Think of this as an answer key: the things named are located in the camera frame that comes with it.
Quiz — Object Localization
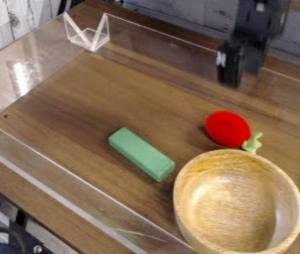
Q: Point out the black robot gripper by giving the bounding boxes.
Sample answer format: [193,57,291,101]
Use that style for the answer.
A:
[216,0,291,88]

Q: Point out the red plush strawberry toy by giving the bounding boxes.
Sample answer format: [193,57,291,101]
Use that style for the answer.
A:
[205,111,263,154]

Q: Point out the green rectangular block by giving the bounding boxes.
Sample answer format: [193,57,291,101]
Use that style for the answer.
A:
[107,127,176,183]

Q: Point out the wooden oval bowl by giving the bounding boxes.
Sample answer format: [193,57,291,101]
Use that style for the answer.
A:
[173,149,300,254]

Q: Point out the black clamp with bolt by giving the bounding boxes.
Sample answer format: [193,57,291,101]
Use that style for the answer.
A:
[8,218,58,254]

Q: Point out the clear acrylic corner bracket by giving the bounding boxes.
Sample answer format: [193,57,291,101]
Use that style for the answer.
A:
[63,13,110,52]

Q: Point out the clear acrylic front wall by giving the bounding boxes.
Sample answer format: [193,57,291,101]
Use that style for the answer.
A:
[0,129,194,254]

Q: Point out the black cable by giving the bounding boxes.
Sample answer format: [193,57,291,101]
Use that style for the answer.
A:
[0,226,28,254]

